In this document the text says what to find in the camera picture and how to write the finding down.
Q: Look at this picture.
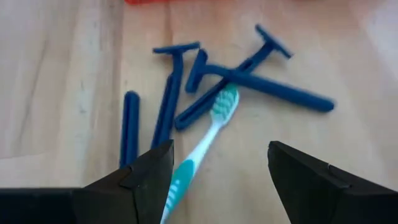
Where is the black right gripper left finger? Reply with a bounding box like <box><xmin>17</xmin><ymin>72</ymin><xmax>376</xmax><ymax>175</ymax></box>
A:
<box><xmin>0</xmin><ymin>139</ymin><xmax>175</xmax><ymax>224</ymax></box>

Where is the blue disposable razor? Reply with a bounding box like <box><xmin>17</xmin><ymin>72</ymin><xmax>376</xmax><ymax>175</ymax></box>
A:
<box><xmin>150</xmin><ymin>41</ymin><xmax>201</xmax><ymax>149</ymax></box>
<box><xmin>185</xmin><ymin>49</ymin><xmax>336</xmax><ymax>113</ymax></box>
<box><xmin>174</xmin><ymin>24</ymin><xmax>294</xmax><ymax>131</ymax></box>

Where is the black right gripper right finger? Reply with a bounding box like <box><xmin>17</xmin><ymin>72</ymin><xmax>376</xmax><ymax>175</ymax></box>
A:
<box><xmin>267</xmin><ymin>141</ymin><xmax>398</xmax><ymax>224</ymax></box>

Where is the teal white toothbrush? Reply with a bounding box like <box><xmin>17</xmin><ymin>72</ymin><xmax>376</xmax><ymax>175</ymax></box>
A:
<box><xmin>160</xmin><ymin>82</ymin><xmax>241</xmax><ymax>224</ymax></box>

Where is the blue razor handle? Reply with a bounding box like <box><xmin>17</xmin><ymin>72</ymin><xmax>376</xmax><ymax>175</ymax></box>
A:
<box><xmin>119</xmin><ymin>90</ymin><xmax>141</xmax><ymax>170</ymax></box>

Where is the large red plastic basket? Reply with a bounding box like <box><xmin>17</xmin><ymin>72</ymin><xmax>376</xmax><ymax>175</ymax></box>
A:
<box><xmin>124</xmin><ymin>0</ymin><xmax>187</xmax><ymax>5</ymax></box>

